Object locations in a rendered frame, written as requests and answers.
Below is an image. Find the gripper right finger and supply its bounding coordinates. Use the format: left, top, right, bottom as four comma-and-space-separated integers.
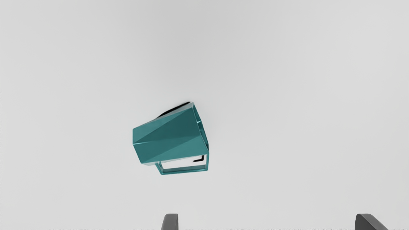
355, 213, 389, 230

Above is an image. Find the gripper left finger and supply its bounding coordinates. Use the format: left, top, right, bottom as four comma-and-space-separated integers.
161, 213, 179, 230

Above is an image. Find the teal faceted mug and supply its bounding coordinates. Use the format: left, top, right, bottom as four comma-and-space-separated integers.
132, 102, 210, 175

